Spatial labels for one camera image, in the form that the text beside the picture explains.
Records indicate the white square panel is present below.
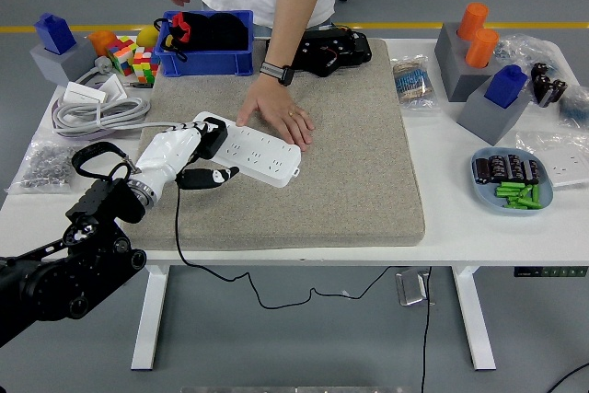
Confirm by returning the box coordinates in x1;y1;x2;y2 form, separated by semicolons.
98;73;129;102

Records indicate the black cylindrical capacitor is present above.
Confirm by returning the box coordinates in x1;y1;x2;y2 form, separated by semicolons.
475;157;492;186
504;153;525;181
488;155;507;182
523;158;542;185

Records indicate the black wristwatch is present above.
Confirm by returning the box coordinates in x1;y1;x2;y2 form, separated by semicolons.
259;60;295;87

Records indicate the black desk control panel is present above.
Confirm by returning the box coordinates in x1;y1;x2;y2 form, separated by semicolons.
514;265;589;279

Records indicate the bag of resistors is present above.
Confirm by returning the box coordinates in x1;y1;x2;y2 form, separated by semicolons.
390;54;441;112

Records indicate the bag of screws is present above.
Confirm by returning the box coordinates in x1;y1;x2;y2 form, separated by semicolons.
5;134;82;195

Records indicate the white wall switch panel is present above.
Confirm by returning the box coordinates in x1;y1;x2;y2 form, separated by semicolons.
62;81;108;105

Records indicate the black floor cable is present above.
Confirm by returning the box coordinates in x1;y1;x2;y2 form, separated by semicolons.
547;362;589;393

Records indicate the grey power strip cable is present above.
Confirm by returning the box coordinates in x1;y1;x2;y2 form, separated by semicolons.
50;65;185;139

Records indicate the orange cup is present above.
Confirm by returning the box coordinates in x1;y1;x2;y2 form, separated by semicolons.
87;29;119;57

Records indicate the thin black plug cord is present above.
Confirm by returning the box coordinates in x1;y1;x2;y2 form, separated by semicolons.
173;185;420;310

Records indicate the colourful puzzle cube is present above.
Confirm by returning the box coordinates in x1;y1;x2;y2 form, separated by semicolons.
105;36;139;75
132;46;161;85

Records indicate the white table leg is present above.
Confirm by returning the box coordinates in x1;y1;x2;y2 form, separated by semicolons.
130;265;170;371
450;265;497;371

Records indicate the black robot part assembly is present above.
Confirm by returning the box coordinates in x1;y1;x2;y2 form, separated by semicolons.
292;27;373;78

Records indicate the light blue plate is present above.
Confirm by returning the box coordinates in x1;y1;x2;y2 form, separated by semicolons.
469;146;555;215

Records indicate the grey-brown mat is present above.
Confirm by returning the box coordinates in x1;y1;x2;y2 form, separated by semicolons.
120;38;427;250

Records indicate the bagged white socket panel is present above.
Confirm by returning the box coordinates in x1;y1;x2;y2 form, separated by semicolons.
514;130;589;190

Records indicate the black round pouch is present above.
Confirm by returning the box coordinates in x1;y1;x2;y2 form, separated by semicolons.
202;11;249;52

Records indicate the metal bracket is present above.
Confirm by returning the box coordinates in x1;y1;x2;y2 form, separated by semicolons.
394;267;432;306

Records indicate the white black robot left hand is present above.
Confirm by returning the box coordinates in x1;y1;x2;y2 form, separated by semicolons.
133;120;241;191

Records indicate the bag of blue parts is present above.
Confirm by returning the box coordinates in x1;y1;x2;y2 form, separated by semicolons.
557;87;589;130

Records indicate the black pouch with red trim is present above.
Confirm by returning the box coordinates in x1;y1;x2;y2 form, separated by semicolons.
154;10;208;62

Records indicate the blue block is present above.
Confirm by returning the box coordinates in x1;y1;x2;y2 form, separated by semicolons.
484;64;529;110
34;11;78;55

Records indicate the black hanging cable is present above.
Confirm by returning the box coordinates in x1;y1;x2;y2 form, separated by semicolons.
419;266;436;393

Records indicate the person's left hand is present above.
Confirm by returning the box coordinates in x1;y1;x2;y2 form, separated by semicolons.
235;74;316;152

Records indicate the clear plastic bag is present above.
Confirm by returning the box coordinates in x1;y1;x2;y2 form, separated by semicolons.
494;32;574;76

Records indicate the blue plastic bin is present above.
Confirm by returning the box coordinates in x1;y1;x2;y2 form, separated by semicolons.
153;8;256;77

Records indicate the orange cylinder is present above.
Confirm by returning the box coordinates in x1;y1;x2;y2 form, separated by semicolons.
465;28;501;69
456;2;491;42

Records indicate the black plug adapter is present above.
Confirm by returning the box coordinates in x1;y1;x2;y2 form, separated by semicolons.
195;116;229;160

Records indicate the yellow ball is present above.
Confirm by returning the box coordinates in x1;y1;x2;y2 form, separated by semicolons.
136;26;160;48

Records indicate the large grey block holder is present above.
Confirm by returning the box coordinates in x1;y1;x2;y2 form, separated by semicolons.
434;22;502;103

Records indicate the white power strip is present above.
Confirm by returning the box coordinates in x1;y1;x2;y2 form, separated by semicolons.
191;110;303;189

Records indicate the large black capacitor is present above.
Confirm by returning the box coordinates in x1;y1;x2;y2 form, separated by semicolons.
545;79;570;109
530;62;553;104

